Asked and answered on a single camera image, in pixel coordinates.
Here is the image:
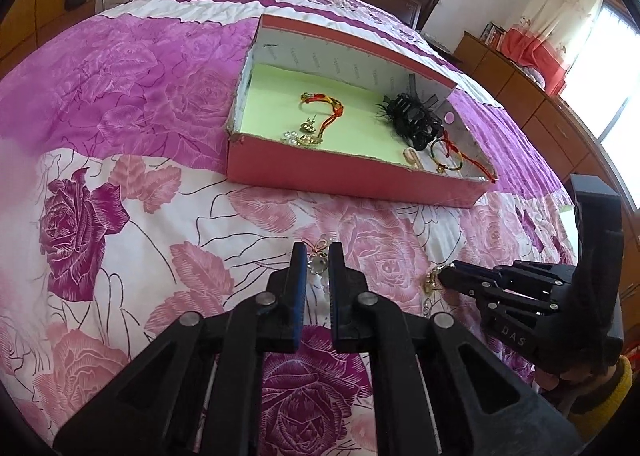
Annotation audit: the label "window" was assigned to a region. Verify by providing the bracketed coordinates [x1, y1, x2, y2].
[560, 0, 640, 211]

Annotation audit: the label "wooden dresser cabinet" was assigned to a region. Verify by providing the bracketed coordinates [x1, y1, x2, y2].
[452, 30, 640, 337]

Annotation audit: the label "red string bracelet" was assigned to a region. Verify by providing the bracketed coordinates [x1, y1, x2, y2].
[299, 92, 347, 147]

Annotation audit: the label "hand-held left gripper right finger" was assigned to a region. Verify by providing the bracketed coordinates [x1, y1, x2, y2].
[327, 242, 586, 456]

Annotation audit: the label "pearl gold earrings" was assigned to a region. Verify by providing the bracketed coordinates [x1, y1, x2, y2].
[280, 116, 324, 149]

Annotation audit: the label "black ribbon hair claw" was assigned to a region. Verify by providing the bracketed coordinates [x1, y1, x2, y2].
[374, 73, 447, 149]

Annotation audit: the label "pink cardboard box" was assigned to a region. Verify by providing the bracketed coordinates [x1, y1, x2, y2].
[226, 13, 494, 209]

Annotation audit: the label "green red bead bracelet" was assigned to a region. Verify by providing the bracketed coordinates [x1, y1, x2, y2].
[430, 131, 499, 185]

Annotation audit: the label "pink white cloth bundle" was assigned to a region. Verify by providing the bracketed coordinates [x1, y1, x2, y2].
[522, 66, 549, 89]

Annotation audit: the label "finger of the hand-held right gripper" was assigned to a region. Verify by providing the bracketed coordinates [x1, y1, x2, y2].
[492, 260, 577, 287]
[437, 260, 562, 317]

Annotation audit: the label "floral red curtain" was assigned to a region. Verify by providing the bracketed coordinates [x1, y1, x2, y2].
[500, 0, 609, 97]

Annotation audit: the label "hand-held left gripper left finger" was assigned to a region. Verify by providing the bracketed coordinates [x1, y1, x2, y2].
[52, 242, 307, 456]

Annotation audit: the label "wooden wardrobe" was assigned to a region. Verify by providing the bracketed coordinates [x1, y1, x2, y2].
[0, 0, 108, 77]

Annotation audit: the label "green paper sheet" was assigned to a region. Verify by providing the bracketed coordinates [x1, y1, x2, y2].
[559, 203, 579, 249]
[235, 63, 481, 181]

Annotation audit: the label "floral pink bedspread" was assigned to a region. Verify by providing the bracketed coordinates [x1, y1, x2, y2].
[0, 0, 581, 456]

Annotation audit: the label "pearl gold pendant bracelet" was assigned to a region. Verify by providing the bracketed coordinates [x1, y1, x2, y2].
[422, 266, 449, 319]

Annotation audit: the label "person's right hand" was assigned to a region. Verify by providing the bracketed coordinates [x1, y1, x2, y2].
[534, 358, 619, 394]

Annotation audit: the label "person's right forearm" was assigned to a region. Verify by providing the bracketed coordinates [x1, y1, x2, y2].
[565, 356, 636, 418]

